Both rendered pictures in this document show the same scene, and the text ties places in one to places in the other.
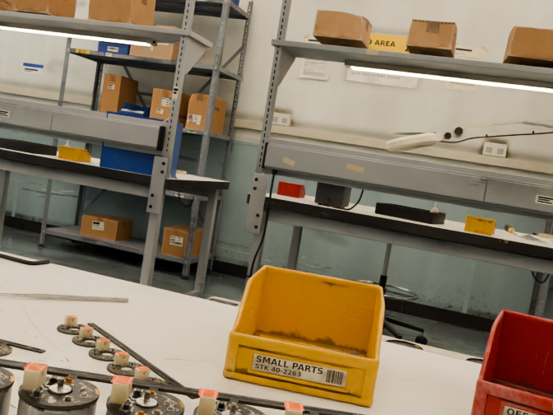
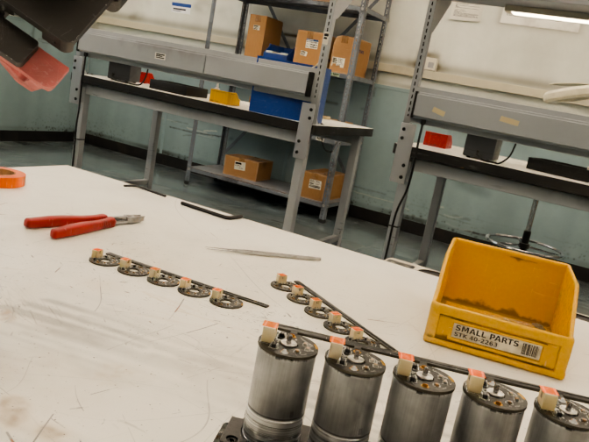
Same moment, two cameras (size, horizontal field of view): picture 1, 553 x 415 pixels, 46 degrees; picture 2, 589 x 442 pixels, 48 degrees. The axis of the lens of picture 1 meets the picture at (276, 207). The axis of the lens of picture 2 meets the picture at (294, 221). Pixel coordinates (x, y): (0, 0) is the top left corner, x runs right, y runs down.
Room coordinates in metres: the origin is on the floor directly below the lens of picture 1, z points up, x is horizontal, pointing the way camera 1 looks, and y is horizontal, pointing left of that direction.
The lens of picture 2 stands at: (-0.05, 0.06, 0.92)
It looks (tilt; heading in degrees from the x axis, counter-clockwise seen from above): 12 degrees down; 9
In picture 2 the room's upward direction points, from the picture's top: 11 degrees clockwise
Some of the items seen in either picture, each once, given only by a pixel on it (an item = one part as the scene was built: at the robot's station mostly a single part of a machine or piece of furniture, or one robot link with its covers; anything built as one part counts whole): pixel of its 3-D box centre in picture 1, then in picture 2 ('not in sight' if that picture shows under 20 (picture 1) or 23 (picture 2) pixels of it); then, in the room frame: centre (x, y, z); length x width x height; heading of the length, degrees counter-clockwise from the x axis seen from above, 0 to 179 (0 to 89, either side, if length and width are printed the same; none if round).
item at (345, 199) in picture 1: (333, 194); (483, 146); (2.64, -0.22, 0.80); 0.15 x 0.12 x 0.10; 165
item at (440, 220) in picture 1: (410, 213); (564, 169); (2.63, -0.54, 0.77); 0.24 x 0.16 x 0.04; 59
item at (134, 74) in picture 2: not in sight; (124, 72); (3.17, 1.55, 0.80); 0.15 x 0.12 x 0.10; 3
